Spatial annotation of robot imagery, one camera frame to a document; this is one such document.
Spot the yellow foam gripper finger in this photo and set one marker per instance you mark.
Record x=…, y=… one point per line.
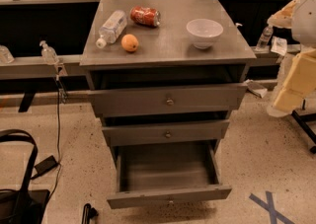
x=296, y=80

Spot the grey bottom drawer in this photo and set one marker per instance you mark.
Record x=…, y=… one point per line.
x=166, y=174

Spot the grey drawer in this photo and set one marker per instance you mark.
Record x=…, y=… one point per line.
x=165, y=100
x=165, y=132
x=166, y=174

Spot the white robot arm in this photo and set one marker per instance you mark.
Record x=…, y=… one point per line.
x=300, y=17

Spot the grey top drawer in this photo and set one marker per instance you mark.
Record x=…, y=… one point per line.
x=165, y=100

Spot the grey wooden drawer cabinet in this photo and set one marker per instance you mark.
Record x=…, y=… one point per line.
x=166, y=57

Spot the grey middle drawer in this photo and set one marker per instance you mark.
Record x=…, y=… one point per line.
x=165, y=132

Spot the black stand base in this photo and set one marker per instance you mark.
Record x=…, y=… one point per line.
x=303, y=120

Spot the white paper packet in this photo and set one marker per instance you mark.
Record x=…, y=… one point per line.
x=279, y=46

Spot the small water bottle on ledge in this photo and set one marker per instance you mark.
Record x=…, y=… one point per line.
x=264, y=38

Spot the white ceramic bowl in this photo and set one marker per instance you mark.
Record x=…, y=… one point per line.
x=204, y=33

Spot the red soda can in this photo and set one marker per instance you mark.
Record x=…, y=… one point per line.
x=145, y=16

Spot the orange fruit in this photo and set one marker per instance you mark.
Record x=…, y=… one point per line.
x=129, y=43

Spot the clear plastic water bottle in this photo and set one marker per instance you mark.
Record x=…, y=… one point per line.
x=112, y=28

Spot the clear hand sanitizer bottle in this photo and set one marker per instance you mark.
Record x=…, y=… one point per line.
x=48, y=53

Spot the black power adapter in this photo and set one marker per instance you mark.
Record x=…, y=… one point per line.
x=46, y=165

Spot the black bag with strap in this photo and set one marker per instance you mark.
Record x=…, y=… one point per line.
x=18, y=204

